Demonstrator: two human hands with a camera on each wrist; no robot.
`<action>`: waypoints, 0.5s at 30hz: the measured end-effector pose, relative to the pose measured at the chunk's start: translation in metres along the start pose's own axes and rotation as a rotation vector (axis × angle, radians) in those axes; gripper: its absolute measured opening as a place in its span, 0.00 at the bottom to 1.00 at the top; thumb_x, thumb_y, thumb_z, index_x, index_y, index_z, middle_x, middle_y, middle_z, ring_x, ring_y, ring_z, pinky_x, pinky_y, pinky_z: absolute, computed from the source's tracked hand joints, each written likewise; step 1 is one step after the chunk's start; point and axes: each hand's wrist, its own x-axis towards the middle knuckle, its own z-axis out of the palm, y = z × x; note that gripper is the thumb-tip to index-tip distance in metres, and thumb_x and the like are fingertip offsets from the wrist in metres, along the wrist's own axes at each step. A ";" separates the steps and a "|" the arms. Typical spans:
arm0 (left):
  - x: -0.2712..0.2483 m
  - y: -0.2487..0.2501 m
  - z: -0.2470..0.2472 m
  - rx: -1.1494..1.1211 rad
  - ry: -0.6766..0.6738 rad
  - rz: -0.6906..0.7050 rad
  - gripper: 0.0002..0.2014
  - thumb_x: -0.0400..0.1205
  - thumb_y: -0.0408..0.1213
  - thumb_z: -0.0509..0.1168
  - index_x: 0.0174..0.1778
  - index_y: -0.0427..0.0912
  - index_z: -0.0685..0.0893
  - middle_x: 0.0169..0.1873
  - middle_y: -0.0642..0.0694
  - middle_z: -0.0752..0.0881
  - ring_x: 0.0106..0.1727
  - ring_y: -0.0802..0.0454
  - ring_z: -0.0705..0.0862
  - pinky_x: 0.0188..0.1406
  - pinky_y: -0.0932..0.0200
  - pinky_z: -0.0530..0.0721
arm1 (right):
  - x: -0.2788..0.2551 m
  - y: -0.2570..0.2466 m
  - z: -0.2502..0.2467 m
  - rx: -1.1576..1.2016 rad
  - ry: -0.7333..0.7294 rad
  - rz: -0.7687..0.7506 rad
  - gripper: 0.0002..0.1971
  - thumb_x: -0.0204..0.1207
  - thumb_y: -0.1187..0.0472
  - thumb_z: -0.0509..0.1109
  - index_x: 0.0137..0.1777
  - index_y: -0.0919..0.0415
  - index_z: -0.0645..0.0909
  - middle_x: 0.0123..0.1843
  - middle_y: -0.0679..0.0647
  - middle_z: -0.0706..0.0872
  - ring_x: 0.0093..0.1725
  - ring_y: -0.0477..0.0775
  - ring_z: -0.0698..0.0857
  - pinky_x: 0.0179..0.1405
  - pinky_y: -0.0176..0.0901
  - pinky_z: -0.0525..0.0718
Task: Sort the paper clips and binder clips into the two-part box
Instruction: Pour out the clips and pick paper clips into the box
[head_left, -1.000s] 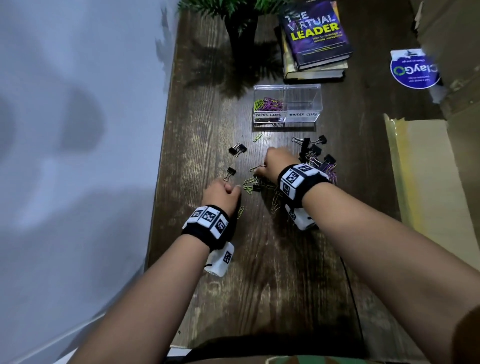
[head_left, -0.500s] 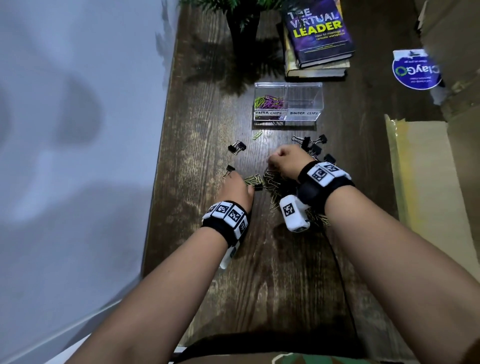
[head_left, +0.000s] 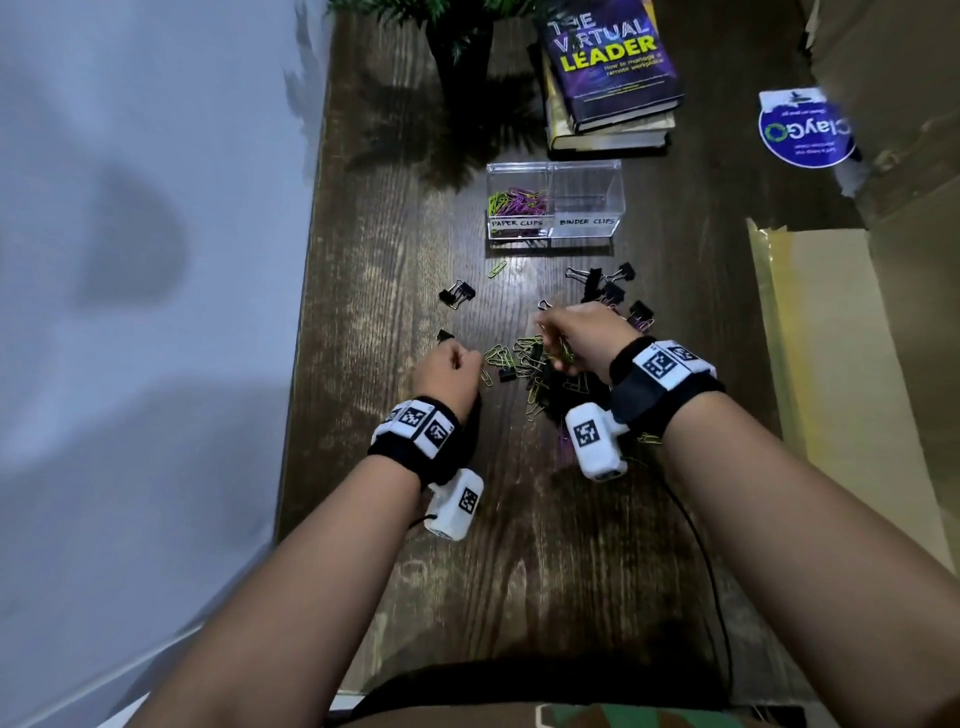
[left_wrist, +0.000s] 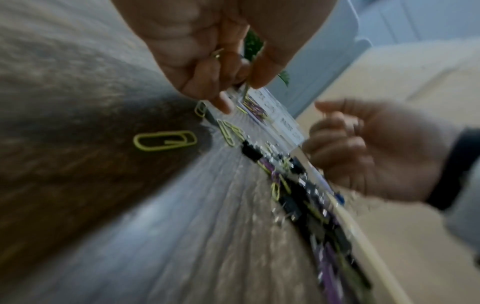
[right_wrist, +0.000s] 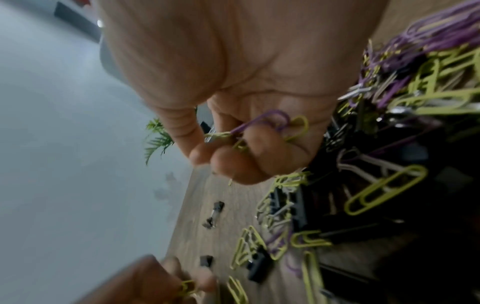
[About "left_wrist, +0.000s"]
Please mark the person's left hand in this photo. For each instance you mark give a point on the person's left hand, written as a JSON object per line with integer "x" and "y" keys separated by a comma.
{"x": 210, "y": 29}

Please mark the bunch of sorted paper clips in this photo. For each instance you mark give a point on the bunch of sorted paper clips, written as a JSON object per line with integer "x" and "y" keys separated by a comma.
{"x": 255, "y": 109}

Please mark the yellowish cardboard sheet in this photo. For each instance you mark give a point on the yellowish cardboard sheet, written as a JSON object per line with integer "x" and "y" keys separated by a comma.
{"x": 393, "y": 243}

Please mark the black right wristband white markers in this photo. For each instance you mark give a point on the black right wristband white markers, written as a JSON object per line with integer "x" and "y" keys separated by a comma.
{"x": 457, "y": 169}

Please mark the pile of black binder clips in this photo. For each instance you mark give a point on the pile of black binder clips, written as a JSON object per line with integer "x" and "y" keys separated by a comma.
{"x": 292, "y": 204}

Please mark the green potted artificial plant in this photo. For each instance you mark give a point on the green potted artificial plant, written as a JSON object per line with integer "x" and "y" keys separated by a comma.
{"x": 253, "y": 44}

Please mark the person's right hand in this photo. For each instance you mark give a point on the person's right hand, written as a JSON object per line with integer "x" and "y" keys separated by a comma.
{"x": 393, "y": 154}

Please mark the clear two-compartment plastic box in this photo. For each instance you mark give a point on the clear two-compartment plastic box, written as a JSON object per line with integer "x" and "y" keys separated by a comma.
{"x": 277, "y": 115}

